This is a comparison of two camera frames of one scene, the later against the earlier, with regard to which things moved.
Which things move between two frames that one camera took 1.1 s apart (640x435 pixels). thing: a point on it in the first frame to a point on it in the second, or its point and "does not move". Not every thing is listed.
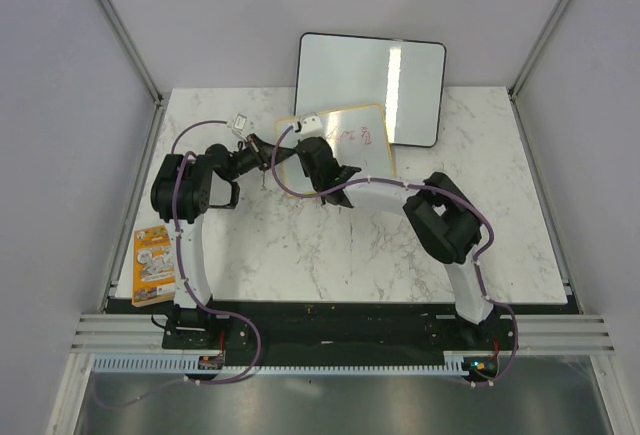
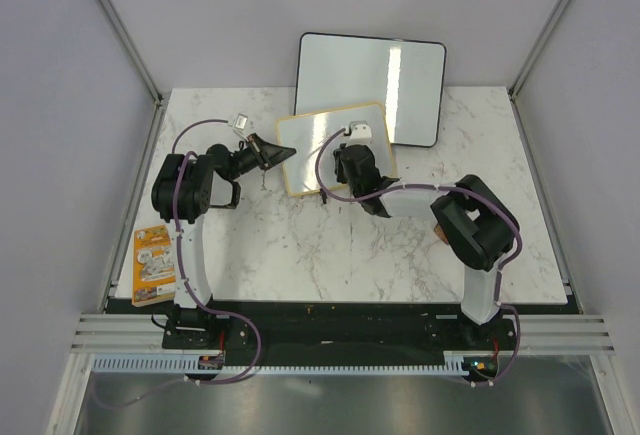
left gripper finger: [258, 143] does not move
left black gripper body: [246, 160] does not move
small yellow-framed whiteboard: [357, 137] does not move
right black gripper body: [317, 183] to [343, 179]
